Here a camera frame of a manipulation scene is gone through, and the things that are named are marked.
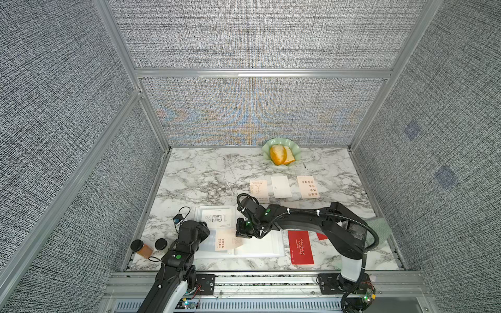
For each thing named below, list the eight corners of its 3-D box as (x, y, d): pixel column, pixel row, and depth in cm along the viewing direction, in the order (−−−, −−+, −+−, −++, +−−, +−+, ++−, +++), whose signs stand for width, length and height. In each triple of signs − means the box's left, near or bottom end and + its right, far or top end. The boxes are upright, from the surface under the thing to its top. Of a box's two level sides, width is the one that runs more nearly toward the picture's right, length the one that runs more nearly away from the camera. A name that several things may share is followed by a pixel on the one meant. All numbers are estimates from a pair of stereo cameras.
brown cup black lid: (140, 258, 82) (128, 250, 73) (144, 248, 84) (132, 239, 76) (151, 258, 82) (139, 250, 73) (154, 248, 84) (143, 239, 76)
